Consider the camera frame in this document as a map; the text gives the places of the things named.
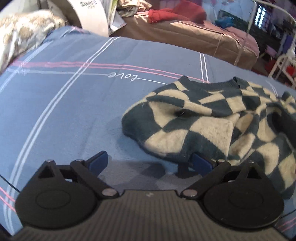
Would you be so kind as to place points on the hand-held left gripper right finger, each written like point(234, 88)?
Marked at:
point(201, 165)

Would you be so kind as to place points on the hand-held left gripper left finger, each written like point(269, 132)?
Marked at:
point(100, 162)

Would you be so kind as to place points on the green and cream checkered sweater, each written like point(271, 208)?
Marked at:
point(208, 129)

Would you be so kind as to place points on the pile of beige clothes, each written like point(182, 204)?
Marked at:
point(131, 5)

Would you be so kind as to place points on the blue striped bed sheet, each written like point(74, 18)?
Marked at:
point(69, 111)

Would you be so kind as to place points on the white metal rack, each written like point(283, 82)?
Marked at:
point(281, 67)

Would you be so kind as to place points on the brown covered mattress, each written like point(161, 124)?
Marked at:
point(185, 37)

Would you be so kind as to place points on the blue cloth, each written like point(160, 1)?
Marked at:
point(223, 22)

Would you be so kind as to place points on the stack of papers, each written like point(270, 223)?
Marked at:
point(115, 18)

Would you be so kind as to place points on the white curved cardboard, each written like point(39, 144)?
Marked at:
point(92, 14)

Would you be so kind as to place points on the beige floral blanket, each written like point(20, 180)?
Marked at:
point(20, 34)

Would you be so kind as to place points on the red jacket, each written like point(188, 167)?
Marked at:
point(175, 11)

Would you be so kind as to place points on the white metal frame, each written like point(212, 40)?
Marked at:
point(252, 20)

